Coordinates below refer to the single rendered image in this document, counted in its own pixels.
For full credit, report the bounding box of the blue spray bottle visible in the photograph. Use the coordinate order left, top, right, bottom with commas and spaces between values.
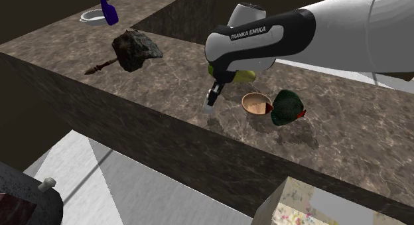
98, 0, 119, 27

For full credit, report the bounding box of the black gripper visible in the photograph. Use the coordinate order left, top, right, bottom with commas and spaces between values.
206, 70, 238, 108

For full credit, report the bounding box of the small white block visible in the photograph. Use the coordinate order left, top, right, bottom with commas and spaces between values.
202, 93, 215, 115

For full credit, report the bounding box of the dark cabinet with white knob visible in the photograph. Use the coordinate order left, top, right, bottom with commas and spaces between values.
0, 161, 64, 225

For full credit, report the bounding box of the white bowl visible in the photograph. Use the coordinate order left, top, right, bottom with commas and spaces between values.
79, 9, 108, 27

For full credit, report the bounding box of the wooden bowl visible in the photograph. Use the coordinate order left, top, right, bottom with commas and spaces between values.
241, 92, 274, 116

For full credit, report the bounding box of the dark duster with wooden handle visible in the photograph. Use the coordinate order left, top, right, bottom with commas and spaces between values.
84, 29, 165, 76

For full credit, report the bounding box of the dark green round toy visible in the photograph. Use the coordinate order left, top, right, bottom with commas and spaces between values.
265, 89, 307, 127

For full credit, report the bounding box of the yellow green fruit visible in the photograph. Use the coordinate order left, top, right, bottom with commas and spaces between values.
208, 64, 257, 84

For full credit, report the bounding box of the flower patterned robot stand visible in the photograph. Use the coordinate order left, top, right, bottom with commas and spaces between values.
251, 176, 414, 225

